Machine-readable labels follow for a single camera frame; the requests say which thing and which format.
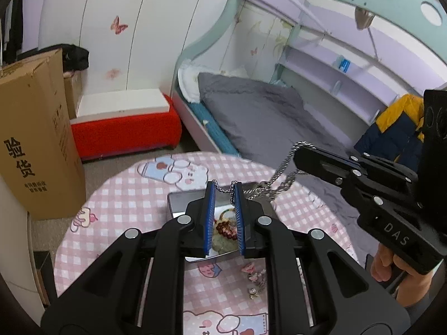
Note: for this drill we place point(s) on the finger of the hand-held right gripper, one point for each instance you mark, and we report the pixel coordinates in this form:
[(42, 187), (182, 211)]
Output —
[(349, 162), (331, 174)]

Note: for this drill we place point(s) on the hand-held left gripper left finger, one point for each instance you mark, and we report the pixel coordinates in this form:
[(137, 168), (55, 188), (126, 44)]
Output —
[(209, 216)]

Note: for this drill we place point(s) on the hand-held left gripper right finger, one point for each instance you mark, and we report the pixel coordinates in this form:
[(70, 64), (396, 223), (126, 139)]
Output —
[(239, 223)]

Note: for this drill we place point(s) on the grey metal tin box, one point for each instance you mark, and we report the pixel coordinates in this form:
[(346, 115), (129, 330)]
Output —
[(178, 202)]

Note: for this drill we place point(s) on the person's right forearm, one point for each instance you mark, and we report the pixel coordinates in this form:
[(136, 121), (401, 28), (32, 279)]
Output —
[(415, 291)]

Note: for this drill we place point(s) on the silver pearl jewelry piece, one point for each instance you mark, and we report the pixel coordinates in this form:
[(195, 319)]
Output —
[(257, 284)]

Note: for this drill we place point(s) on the person's right hand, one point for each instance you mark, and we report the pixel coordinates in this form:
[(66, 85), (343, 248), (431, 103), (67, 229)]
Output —
[(382, 261)]

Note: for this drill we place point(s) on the yellow navy jacket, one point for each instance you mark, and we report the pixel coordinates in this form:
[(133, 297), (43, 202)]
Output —
[(391, 129)]

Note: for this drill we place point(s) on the small white object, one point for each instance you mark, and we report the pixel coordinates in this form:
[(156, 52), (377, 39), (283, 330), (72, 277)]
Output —
[(336, 88)]

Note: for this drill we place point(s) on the teal bed mat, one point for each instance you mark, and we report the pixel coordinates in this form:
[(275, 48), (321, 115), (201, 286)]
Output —
[(213, 129)]

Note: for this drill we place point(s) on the pink checked tablecloth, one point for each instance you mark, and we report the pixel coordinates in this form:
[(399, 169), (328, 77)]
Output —
[(115, 216)]

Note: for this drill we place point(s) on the grey blanket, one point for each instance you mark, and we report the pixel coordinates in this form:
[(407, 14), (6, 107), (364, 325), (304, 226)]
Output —
[(262, 111)]

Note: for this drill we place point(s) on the small blue box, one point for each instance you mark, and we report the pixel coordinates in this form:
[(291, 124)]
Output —
[(342, 64)]

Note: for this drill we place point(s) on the red bench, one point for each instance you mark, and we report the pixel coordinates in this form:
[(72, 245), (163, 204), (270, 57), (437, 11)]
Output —
[(125, 132)]

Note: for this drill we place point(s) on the white pillow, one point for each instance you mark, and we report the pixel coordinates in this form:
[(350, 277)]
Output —
[(188, 80)]

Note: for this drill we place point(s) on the beige cloth pouch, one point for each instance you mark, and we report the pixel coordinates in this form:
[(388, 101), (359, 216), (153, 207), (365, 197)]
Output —
[(364, 18)]

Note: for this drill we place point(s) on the small pink butterfly sticker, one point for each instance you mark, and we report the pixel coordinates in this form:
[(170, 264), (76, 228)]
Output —
[(254, 51)]

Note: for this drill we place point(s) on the faded pink butterfly sticker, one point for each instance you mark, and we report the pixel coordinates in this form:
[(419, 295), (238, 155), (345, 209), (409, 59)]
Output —
[(113, 73)]

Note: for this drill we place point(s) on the small cardboard box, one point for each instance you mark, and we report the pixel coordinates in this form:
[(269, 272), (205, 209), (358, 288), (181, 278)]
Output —
[(72, 94)]

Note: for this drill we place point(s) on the large cardboard box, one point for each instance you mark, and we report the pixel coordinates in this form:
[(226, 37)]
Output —
[(35, 129)]

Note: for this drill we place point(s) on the white low cabinet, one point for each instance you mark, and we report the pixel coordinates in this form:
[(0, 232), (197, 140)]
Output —
[(14, 233)]

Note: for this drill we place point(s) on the black bag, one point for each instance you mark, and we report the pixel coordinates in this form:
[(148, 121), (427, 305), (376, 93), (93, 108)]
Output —
[(75, 57)]

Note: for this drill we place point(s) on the black hanging coat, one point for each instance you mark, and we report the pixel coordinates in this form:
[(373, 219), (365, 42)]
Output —
[(14, 31)]

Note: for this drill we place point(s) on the lavender door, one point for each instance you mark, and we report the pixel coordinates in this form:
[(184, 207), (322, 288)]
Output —
[(35, 7)]

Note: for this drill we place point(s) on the lavender wall shelves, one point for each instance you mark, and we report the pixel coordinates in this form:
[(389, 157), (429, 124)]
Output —
[(314, 63)]

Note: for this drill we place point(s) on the teal bunk bed frame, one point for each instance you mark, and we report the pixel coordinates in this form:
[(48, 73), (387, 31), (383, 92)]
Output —
[(407, 7)]

